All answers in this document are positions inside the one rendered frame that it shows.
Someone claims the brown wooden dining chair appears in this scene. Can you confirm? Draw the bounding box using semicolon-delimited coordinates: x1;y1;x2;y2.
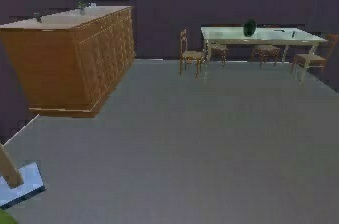
251;44;282;69
289;33;339;76
178;28;207;80
210;42;229;67

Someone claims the white glass-top dining table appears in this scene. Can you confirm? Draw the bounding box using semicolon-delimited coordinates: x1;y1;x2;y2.
200;26;329;85

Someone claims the dark green round vase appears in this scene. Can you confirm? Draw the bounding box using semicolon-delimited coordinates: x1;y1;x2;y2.
242;18;258;38

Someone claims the brown wooden drawer cabinet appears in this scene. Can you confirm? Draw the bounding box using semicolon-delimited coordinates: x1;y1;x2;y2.
0;4;137;119

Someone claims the small green plant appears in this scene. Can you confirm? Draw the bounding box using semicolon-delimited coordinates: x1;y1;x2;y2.
77;0;89;14

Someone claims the pale blue square lamp base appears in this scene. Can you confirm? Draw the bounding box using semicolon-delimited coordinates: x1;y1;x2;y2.
0;161;47;210

